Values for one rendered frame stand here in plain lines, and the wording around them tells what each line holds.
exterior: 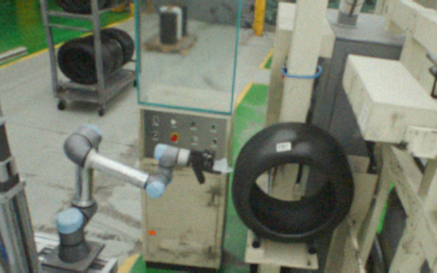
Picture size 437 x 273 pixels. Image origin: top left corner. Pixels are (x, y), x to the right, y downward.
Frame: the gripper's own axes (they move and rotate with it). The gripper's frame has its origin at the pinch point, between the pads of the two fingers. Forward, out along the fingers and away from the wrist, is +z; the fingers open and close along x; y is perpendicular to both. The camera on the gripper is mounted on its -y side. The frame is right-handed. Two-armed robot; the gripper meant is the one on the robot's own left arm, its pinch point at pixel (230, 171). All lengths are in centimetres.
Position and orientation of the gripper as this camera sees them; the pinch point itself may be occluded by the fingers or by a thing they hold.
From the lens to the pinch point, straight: 201.4
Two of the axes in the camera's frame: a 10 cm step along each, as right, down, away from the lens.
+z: 9.7, 2.2, 1.0
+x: 0.2, -5.1, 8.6
